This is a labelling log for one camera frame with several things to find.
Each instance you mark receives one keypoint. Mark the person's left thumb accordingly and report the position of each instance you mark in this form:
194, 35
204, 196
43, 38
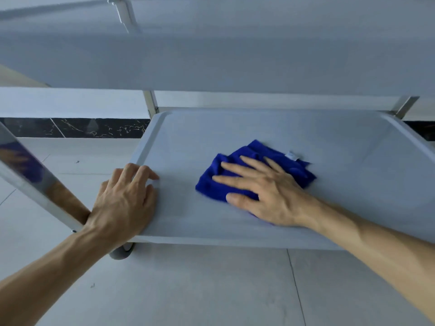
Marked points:
151, 203

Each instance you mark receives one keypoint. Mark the grey cart caster wheel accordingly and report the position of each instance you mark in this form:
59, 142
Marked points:
121, 252

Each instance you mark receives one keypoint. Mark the shiny metal cart post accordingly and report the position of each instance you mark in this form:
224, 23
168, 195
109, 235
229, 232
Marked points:
151, 103
404, 105
27, 173

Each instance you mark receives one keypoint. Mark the blue microfibre cloth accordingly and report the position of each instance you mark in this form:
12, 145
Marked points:
234, 156

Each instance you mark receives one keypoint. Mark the person's right forearm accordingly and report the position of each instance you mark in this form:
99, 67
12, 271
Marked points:
380, 251

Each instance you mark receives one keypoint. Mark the person's left hand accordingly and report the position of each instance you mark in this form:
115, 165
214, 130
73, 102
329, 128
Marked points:
119, 210

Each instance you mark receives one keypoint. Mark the person's right little finger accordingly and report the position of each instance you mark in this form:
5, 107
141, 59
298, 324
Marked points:
276, 165

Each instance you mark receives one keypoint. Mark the person's right middle finger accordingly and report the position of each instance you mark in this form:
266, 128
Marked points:
243, 171

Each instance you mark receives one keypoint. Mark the person's right thumb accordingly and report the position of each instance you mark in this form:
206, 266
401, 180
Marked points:
243, 203

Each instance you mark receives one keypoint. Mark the person's left little finger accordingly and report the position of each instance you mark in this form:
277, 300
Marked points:
103, 190

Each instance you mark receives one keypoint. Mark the person's right hand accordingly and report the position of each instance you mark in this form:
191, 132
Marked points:
275, 196

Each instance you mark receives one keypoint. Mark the metal cart rail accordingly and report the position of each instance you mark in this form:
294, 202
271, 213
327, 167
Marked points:
51, 8

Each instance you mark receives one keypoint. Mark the grey cart shelf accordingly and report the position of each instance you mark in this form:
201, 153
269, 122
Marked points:
340, 156
238, 61

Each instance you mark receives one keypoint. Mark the person's left middle finger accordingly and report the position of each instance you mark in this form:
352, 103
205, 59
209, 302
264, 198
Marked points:
128, 173

